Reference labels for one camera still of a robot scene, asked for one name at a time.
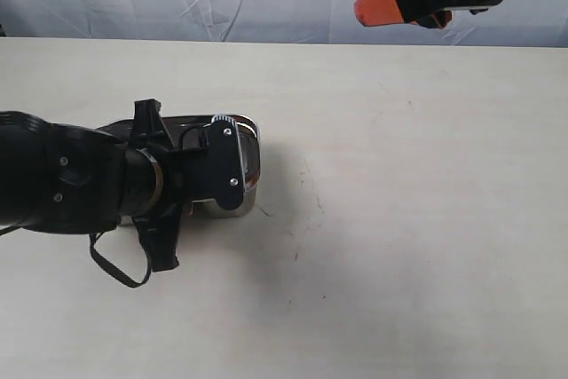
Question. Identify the stainless steel lunch box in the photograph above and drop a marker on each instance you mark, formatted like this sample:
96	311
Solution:
206	161

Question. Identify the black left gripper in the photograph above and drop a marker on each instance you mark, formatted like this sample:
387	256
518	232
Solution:
179	179

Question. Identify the blue-grey backdrop curtain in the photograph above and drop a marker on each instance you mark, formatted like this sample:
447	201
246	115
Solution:
513	23

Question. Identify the dark transparent lunch box lid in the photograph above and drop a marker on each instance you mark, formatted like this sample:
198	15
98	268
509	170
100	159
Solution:
178	128

